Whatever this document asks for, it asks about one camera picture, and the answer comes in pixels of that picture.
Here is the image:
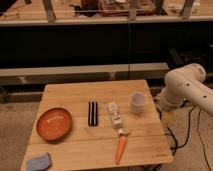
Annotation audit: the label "orange pepper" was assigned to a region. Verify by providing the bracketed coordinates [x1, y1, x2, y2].
[115, 136, 127, 164]

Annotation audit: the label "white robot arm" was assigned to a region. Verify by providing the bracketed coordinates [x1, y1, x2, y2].
[157, 63, 213, 117]

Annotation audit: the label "orange ceramic bowl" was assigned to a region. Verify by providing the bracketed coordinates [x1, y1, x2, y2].
[36, 108, 72, 141]

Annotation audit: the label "white tube bottle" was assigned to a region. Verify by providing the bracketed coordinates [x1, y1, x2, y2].
[107, 102, 125, 135]

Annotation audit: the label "black striped rectangular block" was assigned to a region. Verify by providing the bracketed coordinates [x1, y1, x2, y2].
[88, 101, 98, 126]

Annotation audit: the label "translucent plastic cup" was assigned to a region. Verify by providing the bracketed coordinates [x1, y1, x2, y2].
[129, 92, 146, 114]

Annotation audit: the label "wooden table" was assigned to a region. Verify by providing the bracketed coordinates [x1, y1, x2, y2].
[24, 80, 173, 171]

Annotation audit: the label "blue sponge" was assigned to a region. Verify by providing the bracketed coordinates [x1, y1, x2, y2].
[26, 153, 52, 171]

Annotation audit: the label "grey metal shelf rail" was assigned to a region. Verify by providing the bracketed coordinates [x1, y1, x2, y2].
[0, 62, 169, 86]

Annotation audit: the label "black cables on floor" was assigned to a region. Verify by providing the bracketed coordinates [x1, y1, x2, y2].
[157, 105, 213, 171]

